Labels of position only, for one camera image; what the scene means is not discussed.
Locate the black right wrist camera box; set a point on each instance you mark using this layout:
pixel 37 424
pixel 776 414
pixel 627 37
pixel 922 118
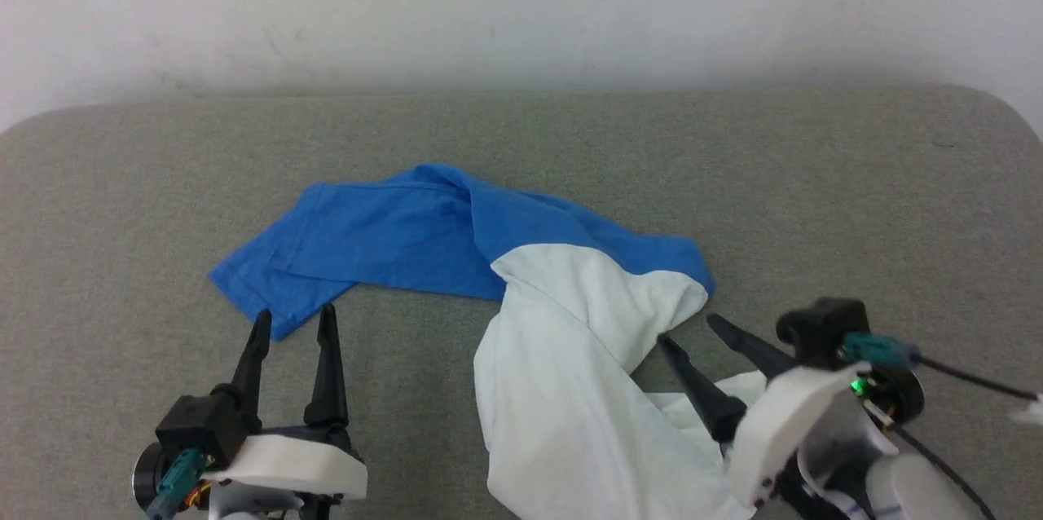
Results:
pixel 819 328

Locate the blue and white long-sleeve shirt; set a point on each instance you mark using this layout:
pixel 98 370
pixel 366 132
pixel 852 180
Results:
pixel 407 235

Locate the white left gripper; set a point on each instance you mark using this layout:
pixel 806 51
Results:
pixel 285 463

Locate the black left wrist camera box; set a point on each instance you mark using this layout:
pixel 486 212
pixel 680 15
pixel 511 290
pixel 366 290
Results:
pixel 200 426

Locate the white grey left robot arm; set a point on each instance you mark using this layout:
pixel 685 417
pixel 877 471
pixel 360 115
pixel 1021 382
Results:
pixel 253 508

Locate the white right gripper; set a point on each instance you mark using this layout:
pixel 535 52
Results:
pixel 782 430

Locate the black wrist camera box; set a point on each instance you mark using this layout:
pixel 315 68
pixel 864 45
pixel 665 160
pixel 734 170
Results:
pixel 200 426
pixel 819 328

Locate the grey-green fabric sofa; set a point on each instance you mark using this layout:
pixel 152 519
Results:
pixel 122 218

